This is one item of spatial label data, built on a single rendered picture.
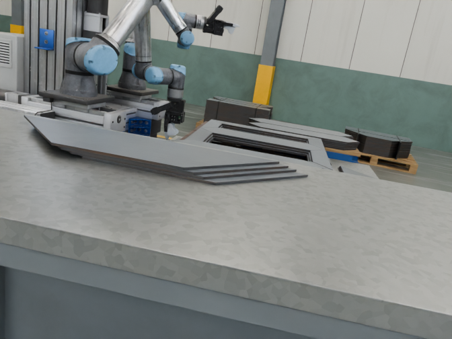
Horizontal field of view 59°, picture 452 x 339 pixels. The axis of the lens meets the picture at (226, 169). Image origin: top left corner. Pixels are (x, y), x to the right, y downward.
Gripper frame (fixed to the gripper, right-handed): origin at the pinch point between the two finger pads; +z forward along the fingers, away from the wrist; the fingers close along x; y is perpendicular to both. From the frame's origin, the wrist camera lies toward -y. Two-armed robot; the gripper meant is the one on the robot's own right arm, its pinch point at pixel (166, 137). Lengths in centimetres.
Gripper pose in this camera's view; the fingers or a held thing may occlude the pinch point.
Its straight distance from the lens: 200.0
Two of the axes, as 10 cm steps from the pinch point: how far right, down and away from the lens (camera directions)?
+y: 9.8, 1.9, -1.1
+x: 1.6, -2.6, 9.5
